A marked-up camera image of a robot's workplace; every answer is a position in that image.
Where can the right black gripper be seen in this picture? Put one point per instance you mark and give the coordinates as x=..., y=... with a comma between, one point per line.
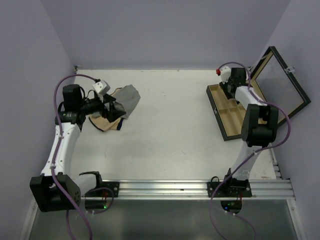
x=224, y=87

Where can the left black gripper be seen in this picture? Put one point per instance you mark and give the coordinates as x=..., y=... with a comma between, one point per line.
x=113, y=112

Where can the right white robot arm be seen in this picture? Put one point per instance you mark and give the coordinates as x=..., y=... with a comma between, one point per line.
x=260, y=123

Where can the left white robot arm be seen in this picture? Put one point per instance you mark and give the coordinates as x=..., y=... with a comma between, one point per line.
x=54, y=190

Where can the beige underwear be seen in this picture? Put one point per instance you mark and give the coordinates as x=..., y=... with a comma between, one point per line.
x=103, y=125

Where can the grey underwear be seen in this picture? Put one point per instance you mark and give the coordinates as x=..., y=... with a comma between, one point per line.
x=126, y=99

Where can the black wooden compartment box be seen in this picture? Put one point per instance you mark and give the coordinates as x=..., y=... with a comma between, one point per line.
x=273, y=80

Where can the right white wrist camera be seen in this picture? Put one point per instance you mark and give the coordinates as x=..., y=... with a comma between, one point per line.
x=224, y=73

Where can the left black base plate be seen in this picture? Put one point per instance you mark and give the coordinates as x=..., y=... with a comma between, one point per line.
x=108, y=189

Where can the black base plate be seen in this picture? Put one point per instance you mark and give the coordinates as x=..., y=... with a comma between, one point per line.
x=228, y=190
x=108, y=189

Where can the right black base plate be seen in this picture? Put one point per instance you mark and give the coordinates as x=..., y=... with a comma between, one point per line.
x=228, y=190

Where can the aluminium mounting rail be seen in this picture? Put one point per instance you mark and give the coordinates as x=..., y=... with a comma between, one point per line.
x=266, y=189

